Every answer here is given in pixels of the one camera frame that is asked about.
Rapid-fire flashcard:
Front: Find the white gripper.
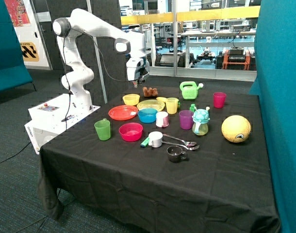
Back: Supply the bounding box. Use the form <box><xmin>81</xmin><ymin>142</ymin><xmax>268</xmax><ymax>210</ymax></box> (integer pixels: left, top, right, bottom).
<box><xmin>126</xmin><ymin>57</ymin><xmax>150</xmax><ymax>87</ymax></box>

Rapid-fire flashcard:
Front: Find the yellow plastic bowl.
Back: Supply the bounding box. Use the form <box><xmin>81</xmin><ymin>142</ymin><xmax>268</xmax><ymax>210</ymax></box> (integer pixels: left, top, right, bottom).
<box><xmin>122</xmin><ymin>94</ymin><xmax>140</xmax><ymax>106</ymax></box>

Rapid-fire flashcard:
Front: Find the pink plastic bowl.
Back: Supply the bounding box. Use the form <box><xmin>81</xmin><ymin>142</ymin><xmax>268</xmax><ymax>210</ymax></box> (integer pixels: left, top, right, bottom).
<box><xmin>119</xmin><ymin>122</ymin><xmax>143</xmax><ymax>142</ymax></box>

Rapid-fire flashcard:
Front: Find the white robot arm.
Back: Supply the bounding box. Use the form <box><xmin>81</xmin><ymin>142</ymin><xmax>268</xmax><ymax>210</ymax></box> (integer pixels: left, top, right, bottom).
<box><xmin>53</xmin><ymin>8</ymin><xmax>149</xmax><ymax>111</ymax></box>

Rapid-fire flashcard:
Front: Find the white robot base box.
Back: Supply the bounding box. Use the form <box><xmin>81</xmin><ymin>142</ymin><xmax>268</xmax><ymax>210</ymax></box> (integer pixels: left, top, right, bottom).
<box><xmin>25</xmin><ymin>94</ymin><xmax>99</xmax><ymax>154</ymax></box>

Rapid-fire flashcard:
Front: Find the brown plush toy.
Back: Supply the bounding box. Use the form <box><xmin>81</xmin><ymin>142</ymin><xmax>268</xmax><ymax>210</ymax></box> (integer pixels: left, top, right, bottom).
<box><xmin>142</xmin><ymin>86</ymin><xmax>158</xmax><ymax>98</ymax></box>

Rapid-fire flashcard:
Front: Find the small yellow dish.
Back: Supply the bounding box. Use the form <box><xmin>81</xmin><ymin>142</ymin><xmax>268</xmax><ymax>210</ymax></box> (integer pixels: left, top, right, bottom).
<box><xmin>156</xmin><ymin>97</ymin><xmax>167</xmax><ymax>103</ymax></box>

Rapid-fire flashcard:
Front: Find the yellow plastic plate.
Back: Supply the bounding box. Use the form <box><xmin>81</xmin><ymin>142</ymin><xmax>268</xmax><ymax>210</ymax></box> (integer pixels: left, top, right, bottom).
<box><xmin>137</xmin><ymin>100</ymin><xmax>165</xmax><ymax>112</ymax></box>

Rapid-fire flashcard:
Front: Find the blue plastic bowl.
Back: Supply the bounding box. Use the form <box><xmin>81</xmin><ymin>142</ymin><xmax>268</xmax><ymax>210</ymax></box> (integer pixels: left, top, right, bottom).
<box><xmin>137</xmin><ymin>108</ymin><xmax>158</xmax><ymax>123</ymax></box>

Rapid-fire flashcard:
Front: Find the orange plastic plate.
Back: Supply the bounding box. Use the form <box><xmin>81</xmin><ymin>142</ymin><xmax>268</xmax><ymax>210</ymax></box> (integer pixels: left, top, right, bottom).
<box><xmin>108</xmin><ymin>105</ymin><xmax>138</xmax><ymax>121</ymax></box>

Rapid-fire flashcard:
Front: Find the yellow plastic cup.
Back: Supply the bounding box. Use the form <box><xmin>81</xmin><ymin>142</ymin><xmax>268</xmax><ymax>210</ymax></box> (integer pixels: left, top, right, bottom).
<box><xmin>165</xmin><ymin>98</ymin><xmax>179</xmax><ymax>114</ymax></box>

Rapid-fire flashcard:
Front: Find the white pink mug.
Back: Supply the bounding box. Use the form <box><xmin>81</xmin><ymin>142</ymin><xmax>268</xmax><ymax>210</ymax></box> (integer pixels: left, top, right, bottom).
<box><xmin>156</xmin><ymin>111</ymin><xmax>169</xmax><ymax>128</ymax></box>

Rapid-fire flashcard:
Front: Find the green toy watering can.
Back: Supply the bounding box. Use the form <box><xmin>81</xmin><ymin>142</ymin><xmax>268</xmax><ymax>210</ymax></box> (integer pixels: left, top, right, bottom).
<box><xmin>180</xmin><ymin>81</ymin><xmax>204</xmax><ymax>100</ymax></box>

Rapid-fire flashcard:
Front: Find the green plastic cup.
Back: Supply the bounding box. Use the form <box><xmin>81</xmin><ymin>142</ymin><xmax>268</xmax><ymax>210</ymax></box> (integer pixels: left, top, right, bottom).
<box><xmin>94</xmin><ymin>118</ymin><xmax>111</xmax><ymax>141</ymax></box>

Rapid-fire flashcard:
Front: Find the white measuring cup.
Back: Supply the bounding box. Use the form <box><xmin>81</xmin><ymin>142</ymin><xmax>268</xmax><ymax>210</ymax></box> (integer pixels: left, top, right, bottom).
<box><xmin>148</xmin><ymin>131</ymin><xmax>163</xmax><ymax>148</ymax></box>

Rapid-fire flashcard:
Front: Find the green highlighter marker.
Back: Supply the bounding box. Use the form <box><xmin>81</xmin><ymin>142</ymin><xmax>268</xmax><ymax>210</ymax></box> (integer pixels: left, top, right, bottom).
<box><xmin>140</xmin><ymin>137</ymin><xmax>149</xmax><ymax>148</ymax></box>

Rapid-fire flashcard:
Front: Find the small green bottle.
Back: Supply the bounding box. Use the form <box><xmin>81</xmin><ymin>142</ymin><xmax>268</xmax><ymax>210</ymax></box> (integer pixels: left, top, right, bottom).
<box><xmin>189</xmin><ymin>103</ymin><xmax>196</xmax><ymax>113</ymax></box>

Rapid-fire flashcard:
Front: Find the purple plastic cup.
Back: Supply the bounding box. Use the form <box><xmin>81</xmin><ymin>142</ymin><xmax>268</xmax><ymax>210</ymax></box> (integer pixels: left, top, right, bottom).
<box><xmin>179</xmin><ymin>110</ymin><xmax>194</xmax><ymax>130</ymax></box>

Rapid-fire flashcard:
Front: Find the turtle sippy bottle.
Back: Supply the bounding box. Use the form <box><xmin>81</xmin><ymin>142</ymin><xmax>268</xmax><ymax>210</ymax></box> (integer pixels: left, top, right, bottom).
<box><xmin>192</xmin><ymin>106</ymin><xmax>210</xmax><ymax>135</ymax></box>

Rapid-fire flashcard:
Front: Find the black tablecloth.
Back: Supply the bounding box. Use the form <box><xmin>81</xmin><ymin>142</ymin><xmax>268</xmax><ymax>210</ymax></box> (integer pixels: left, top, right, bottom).
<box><xmin>38</xmin><ymin>90</ymin><xmax>281</xmax><ymax>233</ymax></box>

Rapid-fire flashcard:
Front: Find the upper metal spoon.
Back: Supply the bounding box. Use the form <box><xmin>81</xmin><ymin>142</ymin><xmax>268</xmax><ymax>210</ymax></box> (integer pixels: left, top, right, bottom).
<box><xmin>163</xmin><ymin>133</ymin><xmax>197</xmax><ymax>147</ymax></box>

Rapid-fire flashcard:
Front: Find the metal spoon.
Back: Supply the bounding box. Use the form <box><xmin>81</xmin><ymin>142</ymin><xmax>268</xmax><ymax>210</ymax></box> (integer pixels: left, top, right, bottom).
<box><xmin>162</xmin><ymin>141</ymin><xmax>199</xmax><ymax>150</ymax></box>
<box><xmin>163</xmin><ymin>133</ymin><xmax>197</xmax><ymax>147</ymax></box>

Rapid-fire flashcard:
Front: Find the black coffee cup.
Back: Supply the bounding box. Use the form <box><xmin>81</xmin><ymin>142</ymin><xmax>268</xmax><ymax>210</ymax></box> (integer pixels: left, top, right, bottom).
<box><xmin>166</xmin><ymin>146</ymin><xmax>188</xmax><ymax>163</ymax></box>

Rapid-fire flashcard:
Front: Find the pink plastic cup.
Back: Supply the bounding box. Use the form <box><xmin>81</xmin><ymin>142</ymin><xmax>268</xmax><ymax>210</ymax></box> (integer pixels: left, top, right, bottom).
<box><xmin>213</xmin><ymin>92</ymin><xmax>227</xmax><ymax>108</ymax></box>

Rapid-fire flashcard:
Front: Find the lower metal spoon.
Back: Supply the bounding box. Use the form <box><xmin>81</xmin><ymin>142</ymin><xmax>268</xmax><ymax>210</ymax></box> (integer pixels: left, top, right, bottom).
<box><xmin>162</xmin><ymin>141</ymin><xmax>199</xmax><ymax>150</ymax></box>

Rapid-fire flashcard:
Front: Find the yellow ball with eye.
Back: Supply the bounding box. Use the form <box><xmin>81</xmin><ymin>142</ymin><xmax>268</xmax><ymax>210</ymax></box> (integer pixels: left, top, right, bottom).
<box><xmin>221</xmin><ymin>115</ymin><xmax>251</xmax><ymax>143</ymax></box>

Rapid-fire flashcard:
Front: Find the yellow black sign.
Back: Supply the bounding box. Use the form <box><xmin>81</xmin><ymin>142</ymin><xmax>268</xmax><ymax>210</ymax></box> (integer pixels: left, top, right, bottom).
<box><xmin>20</xmin><ymin>42</ymin><xmax>39</xmax><ymax>62</ymax></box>

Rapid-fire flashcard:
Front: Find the teal sofa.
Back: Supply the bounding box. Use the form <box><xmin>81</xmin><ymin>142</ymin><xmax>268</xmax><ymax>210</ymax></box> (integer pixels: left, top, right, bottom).
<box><xmin>0</xmin><ymin>0</ymin><xmax>33</xmax><ymax>92</ymax></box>

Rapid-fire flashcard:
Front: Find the red poster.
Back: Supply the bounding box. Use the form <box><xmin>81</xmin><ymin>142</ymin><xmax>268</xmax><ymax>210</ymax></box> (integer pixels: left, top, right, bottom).
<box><xmin>4</xmin><ymin>0</ymin><xmax>31</xmax><ymax>27</ymax></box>

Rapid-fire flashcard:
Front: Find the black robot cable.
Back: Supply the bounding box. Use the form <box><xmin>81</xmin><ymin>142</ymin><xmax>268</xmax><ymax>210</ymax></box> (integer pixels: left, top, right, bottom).
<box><xmin>61</xmin><ymin>28</ymin><xmax>139</xmax><ymax>123</ymax></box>

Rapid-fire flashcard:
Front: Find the black floor cable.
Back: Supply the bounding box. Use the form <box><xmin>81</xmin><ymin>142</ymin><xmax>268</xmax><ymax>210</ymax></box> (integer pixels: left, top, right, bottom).
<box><xmin>0</xmin><ymin>141</ymin><xmax>32</xmax><ymax>167</ymax></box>

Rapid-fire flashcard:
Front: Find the teal partition wall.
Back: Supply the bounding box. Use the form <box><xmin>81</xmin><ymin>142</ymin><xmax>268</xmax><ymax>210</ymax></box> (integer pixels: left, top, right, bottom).
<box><xmin>250</xmin><ymin>0</ymin><xmax>296</xmax><ymax>233</ymax></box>

